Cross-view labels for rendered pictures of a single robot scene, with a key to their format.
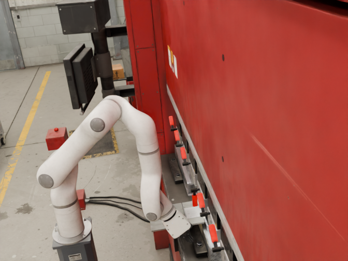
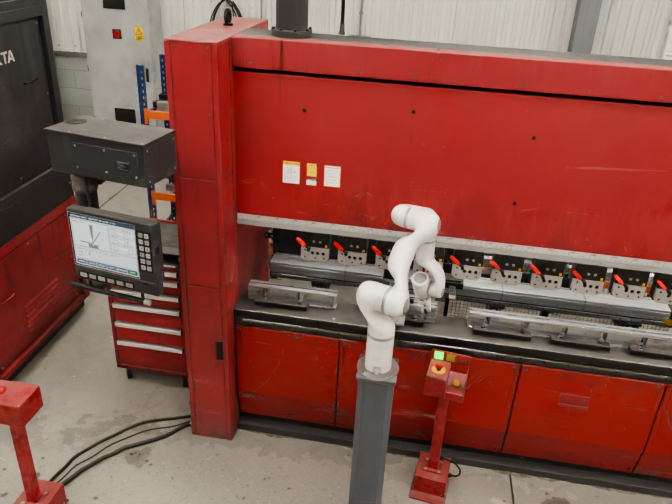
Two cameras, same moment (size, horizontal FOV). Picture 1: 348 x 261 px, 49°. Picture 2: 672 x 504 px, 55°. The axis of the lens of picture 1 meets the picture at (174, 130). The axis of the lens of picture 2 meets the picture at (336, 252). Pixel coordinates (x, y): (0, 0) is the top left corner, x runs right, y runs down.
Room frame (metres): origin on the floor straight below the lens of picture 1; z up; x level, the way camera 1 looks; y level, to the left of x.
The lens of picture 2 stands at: (1.09, 2.87, 2.78)
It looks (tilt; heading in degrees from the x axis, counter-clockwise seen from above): 27 degrees down; 285
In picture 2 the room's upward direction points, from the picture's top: 3 degrees clockwise
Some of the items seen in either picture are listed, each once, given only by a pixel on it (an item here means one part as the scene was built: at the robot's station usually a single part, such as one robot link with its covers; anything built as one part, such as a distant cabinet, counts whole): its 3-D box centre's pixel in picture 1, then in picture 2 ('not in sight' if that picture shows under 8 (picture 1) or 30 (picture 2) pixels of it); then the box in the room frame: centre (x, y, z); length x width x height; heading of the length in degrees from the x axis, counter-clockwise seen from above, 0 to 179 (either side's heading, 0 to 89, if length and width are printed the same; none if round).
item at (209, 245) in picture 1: (206, 229); (400, 308); (1.53, -0.12, 0.92); 0.39 x 0.06 x 0.10; 7
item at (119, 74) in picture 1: (113, 71); not in sight; (4.00, 0.59, 1.04); 0.30 x 0.26 x 0.12; 8
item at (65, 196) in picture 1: (62, 175); (376, 308); (1.53, 0.53, 1.30); 0.19 x 0.12 x 0.24; 167
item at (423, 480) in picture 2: not in sight; (431, 477); (1.21, 0.18, 0.06); 0.25 x 0.20 x 0.12; 90
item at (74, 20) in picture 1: (93, 57); (119, 217); (2.77, 0.54, 1.53); 0.51 x 0.25 x 0.85; 177
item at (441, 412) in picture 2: not in sight; (439, 429); (1.21, 0.15, 0.39); 0.05 x 0.05 x 0.54; 0
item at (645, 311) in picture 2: not in sight; (463, 287); (1.22, -0.46, 0.93); 2.30 x 0.14 x 0.10; 7
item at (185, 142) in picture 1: (191, 145); (353, 248); (1.80, -0.09, 1.26); 0.15 x 0.09 x 0.17; 7
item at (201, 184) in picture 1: (209, 187); (428, 257); (1.41, -0.14, 1.26); 0.15 x 0.09 x 0.17; 7
